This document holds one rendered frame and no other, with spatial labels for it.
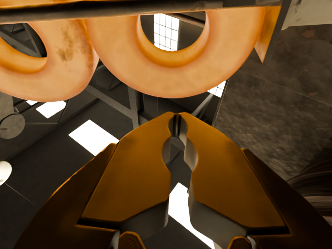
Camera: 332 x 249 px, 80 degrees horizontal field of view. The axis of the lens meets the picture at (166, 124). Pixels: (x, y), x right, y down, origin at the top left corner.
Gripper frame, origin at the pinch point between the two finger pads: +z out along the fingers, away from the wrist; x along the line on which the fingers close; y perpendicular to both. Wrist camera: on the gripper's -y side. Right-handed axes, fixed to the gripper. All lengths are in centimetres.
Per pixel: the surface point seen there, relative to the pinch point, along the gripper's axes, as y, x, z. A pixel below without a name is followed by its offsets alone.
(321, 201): 25.5, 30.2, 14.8
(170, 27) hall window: 74, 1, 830
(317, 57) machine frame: 0.6, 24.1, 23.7
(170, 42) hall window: 130, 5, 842
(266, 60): -2.2, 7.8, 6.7
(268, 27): -4.7, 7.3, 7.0
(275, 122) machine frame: 19.4, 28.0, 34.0
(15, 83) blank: 2.4, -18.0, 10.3
